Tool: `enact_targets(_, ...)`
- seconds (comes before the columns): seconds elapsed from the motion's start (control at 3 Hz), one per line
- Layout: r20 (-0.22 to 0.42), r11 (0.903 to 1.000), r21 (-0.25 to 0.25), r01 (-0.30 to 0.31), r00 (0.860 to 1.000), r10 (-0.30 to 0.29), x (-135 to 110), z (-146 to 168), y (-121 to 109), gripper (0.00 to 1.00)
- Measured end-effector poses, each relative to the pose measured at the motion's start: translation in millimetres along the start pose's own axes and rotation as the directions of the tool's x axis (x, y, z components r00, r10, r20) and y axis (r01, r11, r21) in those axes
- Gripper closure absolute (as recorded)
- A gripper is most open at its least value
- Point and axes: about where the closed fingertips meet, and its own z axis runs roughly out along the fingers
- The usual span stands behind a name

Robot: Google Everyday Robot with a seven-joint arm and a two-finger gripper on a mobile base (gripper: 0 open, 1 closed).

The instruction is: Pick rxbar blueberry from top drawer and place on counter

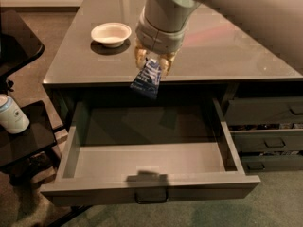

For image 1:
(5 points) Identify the grey right bottom drawer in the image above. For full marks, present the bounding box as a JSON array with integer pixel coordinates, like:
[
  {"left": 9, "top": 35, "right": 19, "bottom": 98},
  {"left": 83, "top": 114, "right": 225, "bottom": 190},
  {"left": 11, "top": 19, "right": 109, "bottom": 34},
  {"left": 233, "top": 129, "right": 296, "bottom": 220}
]
[{"left": 241, "top": 155, "right": 303, "bottom": 172}]

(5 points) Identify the grey counter cabinet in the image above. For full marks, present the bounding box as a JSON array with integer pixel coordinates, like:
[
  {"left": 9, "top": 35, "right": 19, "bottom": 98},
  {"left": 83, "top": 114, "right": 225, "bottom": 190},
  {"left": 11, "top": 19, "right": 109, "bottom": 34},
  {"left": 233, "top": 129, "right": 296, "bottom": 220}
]
[{"left": 44, "top": 0, "right": 302, "bottom": 133}]

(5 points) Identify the white paper bowl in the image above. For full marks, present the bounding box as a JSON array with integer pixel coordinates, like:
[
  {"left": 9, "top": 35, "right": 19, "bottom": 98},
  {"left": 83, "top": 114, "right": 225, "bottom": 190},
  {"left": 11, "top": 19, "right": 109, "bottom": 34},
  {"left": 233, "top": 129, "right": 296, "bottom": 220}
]
[{"left": 91, "top": 23, "right": 132, "bottom": 48}]

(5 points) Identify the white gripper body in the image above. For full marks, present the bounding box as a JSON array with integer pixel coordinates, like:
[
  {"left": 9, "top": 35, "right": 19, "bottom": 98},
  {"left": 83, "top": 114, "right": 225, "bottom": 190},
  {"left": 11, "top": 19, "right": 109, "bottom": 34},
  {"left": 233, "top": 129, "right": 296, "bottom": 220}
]
[{"left": 135, "top": 8, "right": 187, "bottom": 55}]

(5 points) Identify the blueberry rxbar dark wrapper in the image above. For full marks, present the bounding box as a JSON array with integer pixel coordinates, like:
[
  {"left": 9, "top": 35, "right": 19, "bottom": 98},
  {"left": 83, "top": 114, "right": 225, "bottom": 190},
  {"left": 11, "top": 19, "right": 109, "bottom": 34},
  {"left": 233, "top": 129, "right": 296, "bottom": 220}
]
[{"left": 130, "top": 59, "right": 161, "bottom": 99}]

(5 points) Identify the metal drawer handle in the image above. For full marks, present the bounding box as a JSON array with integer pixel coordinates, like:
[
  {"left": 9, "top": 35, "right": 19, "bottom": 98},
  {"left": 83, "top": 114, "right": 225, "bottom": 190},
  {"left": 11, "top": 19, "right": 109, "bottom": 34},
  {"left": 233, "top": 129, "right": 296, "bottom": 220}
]
[{"left": 134, "top": 188, "right": 169, "bottom": 204}]

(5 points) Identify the grey right top drawer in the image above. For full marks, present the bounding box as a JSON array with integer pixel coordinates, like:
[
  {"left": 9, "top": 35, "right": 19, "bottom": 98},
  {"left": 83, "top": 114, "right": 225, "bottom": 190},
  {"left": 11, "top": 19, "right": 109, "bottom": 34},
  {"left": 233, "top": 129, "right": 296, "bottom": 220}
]
[{"left": 225, "top": 96, "right": 303, "bottom": 126}]

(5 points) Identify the grey right middle drawer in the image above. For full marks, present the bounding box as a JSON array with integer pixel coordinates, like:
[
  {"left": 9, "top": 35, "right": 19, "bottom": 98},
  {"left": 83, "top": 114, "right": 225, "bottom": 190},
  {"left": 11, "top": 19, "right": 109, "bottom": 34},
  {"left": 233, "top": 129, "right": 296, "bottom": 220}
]
[{"left": 231, "top": 129, "right": 303, "bottom": 152}]

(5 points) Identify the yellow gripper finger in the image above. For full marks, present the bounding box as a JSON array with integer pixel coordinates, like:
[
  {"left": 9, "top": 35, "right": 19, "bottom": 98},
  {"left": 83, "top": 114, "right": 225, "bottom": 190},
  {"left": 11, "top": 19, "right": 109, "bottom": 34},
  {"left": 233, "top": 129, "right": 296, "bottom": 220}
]
[
  {"left": 134, "top": 39, "right": 147, "bottom": 69},
  {"left": 158, "top": 52, "right": 176, "bottom": 77}
]

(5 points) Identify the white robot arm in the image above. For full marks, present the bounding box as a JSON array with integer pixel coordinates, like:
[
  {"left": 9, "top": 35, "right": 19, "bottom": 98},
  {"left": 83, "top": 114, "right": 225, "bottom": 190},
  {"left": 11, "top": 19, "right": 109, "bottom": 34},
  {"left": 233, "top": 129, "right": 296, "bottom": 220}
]
[{"left": 134, "top": 0, "right": 303, "bottom": 72}]

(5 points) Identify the open grey top drawer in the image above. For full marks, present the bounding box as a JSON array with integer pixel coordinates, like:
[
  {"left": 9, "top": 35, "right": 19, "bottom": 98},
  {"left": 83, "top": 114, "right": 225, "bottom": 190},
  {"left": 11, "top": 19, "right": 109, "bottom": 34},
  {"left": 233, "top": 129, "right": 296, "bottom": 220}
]
[{"left": 41, "top": 99, "right": 260, "bottom": 206}]

